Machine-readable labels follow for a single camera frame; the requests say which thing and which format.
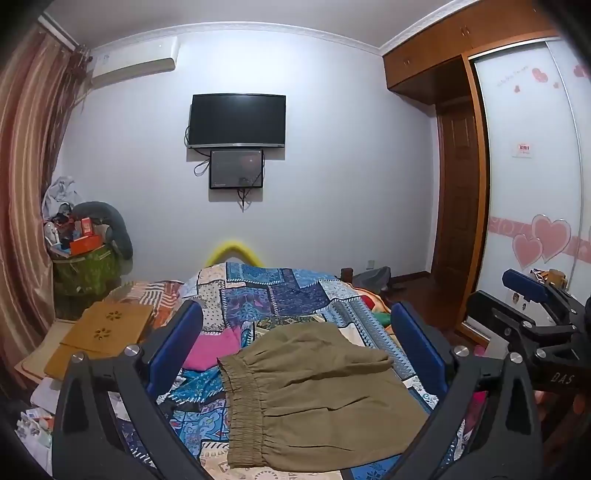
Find wooden wardrobe with heart doors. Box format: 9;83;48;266
382;0;591;344

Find grey bag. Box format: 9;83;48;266
353;267;392;292

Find black wall television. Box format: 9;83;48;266
187;93;286;149

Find olive green pants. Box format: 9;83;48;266
217;322;430;472

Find grey neck pillow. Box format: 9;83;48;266
74;201;134;260

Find blue patchwork blanket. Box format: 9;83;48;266
111;262;467;480

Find wooden lap desk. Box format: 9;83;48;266
44;301;155;381

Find pile of papers and packets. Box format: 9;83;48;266
16;378;63;476

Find small black wall monitor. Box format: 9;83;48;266
209;148;265;190

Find pink cloth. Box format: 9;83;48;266
181;325;243;371

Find striped brown curtain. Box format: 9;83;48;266
0;18;86;398

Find white crumpled cloth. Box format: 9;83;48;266
41;175;77;222

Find cream flat box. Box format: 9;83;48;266
14;318;79;381

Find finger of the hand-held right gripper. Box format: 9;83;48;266
502;269;583;326
464;290;544;360

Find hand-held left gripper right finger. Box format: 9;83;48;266
341;301;542;480

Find white air conditioner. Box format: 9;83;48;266
88;37;178;88

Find orange box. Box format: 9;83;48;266
69;234;103;256

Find orange striped sheet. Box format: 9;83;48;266
115;279;185;326

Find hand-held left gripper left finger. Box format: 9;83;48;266
52;300;206;480

